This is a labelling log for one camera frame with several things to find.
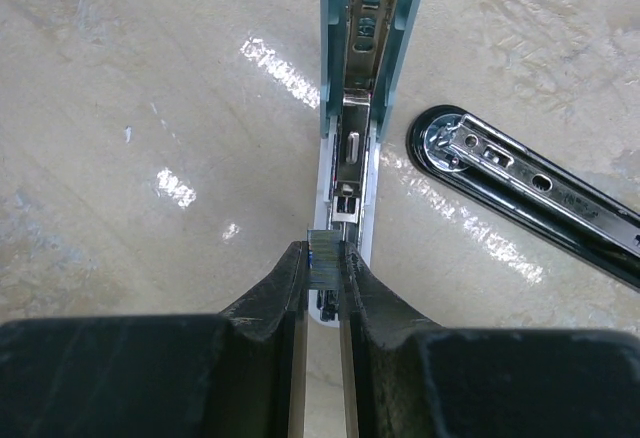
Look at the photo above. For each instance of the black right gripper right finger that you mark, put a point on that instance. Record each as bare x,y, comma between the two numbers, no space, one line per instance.
407,376

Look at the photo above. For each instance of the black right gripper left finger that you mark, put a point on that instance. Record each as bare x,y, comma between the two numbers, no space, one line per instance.
236,373

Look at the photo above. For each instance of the silver staple strip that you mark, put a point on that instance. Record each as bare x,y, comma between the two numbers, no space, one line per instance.
324,259

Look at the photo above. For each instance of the black stapler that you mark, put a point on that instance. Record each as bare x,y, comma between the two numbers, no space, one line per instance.
479,161

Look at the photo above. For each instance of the light blue small stapler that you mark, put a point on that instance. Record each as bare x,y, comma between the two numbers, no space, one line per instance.
363,46

